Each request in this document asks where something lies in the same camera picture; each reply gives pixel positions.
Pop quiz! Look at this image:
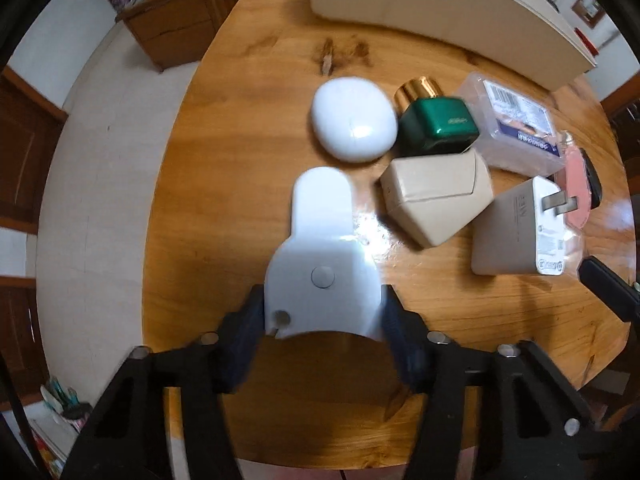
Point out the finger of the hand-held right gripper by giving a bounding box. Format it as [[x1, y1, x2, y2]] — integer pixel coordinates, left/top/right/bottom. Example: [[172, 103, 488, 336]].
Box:
[[577, 256, 640, 328]]

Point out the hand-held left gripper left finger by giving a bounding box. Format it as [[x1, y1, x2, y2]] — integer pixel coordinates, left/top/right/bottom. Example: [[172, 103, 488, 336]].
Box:
[[60, 284, 266, 480]]

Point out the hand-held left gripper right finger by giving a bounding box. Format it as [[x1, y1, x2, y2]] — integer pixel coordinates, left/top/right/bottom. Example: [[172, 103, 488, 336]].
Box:
[[381, 284, 608, 480]]

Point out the white charger plug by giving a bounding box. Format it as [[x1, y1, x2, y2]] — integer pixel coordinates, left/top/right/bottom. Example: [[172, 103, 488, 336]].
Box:
[[471, 176, 583, 277]]

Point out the coral oval case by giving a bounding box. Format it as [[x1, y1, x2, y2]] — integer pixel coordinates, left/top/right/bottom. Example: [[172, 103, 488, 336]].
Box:
[[555, 132, 606, 231]]

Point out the white plastic holder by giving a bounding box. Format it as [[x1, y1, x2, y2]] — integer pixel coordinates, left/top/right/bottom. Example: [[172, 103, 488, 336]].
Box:
[[263, 166, 383, 341]]

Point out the beige wedge-shaped box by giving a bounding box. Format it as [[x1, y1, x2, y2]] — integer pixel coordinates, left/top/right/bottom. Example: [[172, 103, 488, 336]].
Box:
[[380, 149, 496, 249]]

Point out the clear labelled plastic box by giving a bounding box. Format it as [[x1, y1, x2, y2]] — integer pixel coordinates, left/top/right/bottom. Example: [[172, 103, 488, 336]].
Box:
[[457, 72, 571, 178]]

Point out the green bottle with gold cap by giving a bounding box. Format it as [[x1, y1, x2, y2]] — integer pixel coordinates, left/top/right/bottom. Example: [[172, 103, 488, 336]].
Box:
[[394, 76, 481, 157]]

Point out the white oval case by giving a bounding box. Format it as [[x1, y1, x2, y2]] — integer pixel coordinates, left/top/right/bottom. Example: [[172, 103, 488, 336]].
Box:
[[311, 76, 400, 163]]

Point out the wooden chair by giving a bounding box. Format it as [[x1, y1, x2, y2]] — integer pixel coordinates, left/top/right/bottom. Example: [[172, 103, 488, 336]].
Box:
[[597, 72, 640, 161]]

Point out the wooden door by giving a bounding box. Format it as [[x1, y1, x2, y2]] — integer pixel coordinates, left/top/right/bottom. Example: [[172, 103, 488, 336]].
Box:
[[0, 67, 68, 401]]

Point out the wooden side cabinet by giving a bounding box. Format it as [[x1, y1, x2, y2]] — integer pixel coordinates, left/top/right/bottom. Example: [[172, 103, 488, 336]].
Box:
[[115, 0, 241, 73]]

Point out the wooden wall frame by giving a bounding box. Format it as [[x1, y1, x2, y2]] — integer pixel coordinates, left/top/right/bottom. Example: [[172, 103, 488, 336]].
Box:
[[572, 0, 607, 29]]

